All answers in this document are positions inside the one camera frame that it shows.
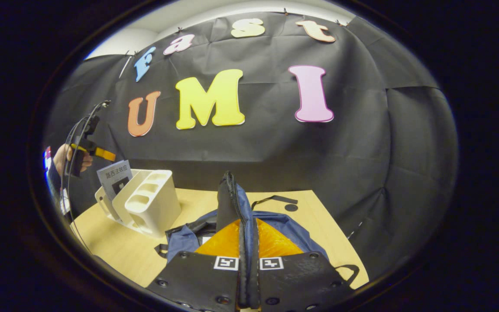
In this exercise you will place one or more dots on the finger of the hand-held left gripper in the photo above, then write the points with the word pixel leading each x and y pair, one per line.
pixel 104 154

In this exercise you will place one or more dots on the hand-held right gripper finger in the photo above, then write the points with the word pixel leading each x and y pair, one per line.
pixel 254 281
pixel 243 281

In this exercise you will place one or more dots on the grey-blue book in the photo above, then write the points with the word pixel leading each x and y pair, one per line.
pixel 113 173

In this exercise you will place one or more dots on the white bookshelf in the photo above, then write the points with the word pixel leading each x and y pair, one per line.
pixel 158 212

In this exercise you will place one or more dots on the blue schoolbag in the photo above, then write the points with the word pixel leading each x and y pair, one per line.
pixel 228 195

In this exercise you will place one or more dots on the computer monitor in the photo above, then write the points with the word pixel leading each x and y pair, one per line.
pixel 47 158

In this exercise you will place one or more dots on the white side desk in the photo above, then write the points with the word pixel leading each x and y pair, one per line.
pixel 65 201

